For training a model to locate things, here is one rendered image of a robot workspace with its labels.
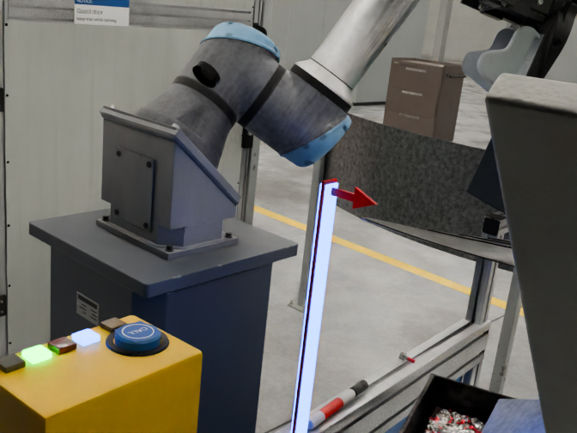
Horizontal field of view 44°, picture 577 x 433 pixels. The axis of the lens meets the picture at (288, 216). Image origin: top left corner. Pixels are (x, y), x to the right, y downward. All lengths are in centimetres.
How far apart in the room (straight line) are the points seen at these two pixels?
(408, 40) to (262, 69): 1011
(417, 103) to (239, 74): 647
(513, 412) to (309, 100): 59
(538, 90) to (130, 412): 48
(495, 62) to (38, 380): 48
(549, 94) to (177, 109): 90
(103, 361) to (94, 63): 178
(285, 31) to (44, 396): 1087
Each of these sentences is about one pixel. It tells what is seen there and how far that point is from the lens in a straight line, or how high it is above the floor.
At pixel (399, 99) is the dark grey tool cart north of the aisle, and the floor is 49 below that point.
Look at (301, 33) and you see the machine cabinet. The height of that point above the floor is 89.
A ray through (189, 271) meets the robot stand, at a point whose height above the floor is 100.
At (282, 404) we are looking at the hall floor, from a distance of 264.
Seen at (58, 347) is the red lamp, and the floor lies 108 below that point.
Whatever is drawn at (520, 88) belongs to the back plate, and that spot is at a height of 136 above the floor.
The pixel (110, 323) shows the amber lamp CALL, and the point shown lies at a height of 108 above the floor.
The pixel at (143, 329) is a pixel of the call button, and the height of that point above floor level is 108.
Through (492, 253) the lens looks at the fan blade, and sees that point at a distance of 65.
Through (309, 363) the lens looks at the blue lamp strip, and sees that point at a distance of 86.
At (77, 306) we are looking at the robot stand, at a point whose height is 90.
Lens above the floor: 138
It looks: 17 degrees down
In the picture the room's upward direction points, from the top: 6 degrees clockwise
